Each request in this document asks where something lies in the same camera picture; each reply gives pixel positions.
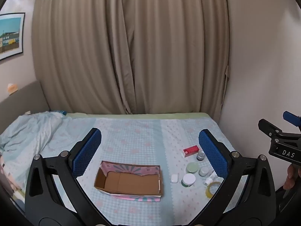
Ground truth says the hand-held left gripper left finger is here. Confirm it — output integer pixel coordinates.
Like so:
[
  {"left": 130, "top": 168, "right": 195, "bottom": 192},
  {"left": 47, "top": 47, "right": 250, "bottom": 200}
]
[{"left": 25, "top": 128, "right": 111, "bottom": 226}]

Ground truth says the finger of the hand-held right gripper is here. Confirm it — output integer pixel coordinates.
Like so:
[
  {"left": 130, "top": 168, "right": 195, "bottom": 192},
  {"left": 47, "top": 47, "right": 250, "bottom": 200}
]
[
  {"left": 258, "top": 119, "right": 283, "bottom": 137},
  {"left": 283, "top": 111, "right": 301, "bottom": 132}
]

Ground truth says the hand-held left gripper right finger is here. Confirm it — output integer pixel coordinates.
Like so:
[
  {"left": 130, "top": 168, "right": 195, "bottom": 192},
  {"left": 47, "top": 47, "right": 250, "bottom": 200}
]
[{"left": 188, "top": 129, "right": 277, "bottom": 226}]

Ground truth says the small red box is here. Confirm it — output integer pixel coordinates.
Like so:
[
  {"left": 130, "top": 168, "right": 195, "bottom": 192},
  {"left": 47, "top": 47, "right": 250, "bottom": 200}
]
[{"left": 183, "top": 146, "right": 200, "bottom": 158}]

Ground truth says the pale green round jar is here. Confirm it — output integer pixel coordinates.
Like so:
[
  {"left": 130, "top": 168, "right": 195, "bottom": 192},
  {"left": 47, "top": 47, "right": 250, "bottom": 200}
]
[{"left": 185, "top": 162, "right": 199, "bottom": 174}]

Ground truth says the small white bottle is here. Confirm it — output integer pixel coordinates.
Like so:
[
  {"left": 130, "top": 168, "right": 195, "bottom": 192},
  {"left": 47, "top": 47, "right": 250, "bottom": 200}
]
[{"left": 203, "top": 170, "right": 217, "bottom": 186}]

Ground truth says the green jar white lid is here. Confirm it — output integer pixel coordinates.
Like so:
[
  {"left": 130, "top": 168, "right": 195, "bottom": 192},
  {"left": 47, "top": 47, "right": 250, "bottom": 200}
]
[{"left": 181, "top": 173, "right": 196, "bottom": 188}]

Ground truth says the clear tape roll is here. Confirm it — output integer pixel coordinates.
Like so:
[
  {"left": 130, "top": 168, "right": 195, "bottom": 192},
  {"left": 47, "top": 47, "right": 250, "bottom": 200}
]
[{"left": 206, "top": 181, "right": 223, "bottom": 197}]

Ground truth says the cardboard box pink print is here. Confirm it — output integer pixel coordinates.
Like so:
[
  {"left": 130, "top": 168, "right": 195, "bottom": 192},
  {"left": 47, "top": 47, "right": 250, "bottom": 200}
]
[{"left": 94, "top": 160, "right": 164, "bottom": 202}]

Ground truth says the person's right hand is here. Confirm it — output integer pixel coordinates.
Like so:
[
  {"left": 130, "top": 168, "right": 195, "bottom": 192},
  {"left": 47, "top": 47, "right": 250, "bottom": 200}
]
[{"left": 283, "top": 163, "right": 301, "bottom": 191}]

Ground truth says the checkered light blue bed cover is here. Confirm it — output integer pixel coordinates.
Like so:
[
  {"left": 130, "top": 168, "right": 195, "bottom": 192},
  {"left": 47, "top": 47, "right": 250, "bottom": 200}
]
[{"left": 9, "top": 116, "right": 251, "bottom": 226}]

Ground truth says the light blue quilt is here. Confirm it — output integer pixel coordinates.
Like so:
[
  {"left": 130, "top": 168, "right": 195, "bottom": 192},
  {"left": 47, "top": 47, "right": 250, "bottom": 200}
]
[{"left": 0, "top": 110, "right": 69, "bottom": 170}]

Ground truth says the grey bed headboard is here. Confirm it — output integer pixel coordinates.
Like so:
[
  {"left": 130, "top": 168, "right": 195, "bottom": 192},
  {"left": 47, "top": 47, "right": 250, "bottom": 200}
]
[{"left": 0, "top": 80, "right": 50, "bottom": 123}]

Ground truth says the pink printed cloth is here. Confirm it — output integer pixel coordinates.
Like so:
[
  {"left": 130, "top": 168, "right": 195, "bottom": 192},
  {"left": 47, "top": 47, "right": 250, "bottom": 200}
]
[{"left": 0, "top": 154, "right": 18, "bottom": 195}]

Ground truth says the small orange object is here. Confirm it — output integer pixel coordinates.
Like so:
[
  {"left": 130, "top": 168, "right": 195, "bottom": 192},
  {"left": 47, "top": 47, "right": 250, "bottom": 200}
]
[{"left": 7, "top": 83, "right": 19, "bottom": 95}]

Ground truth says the beige curtain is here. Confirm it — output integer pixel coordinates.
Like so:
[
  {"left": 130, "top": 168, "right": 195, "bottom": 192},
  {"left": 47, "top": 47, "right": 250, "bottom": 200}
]
[{"left": 31, "top": 0, "right": 230, "bottom": 116}]

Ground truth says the framed wall poster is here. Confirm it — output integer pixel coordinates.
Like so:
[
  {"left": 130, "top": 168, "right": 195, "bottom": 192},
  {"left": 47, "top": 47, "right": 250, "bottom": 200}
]
[{"left": 0, "top": 13, "right": 25, "bottom": 62}]

